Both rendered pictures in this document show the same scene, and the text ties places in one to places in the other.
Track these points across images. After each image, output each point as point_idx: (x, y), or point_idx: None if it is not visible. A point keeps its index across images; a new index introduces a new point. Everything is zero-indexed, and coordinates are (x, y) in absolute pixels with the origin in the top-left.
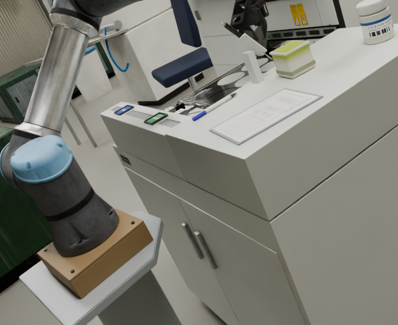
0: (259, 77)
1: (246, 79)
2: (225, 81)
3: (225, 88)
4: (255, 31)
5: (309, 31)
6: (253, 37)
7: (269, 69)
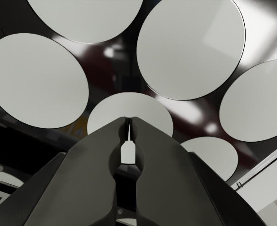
0: None
1: (202, 58)
2: None
3: None
4: (108, 202)
5: None
6: (143, 170)
7: (130, 102)
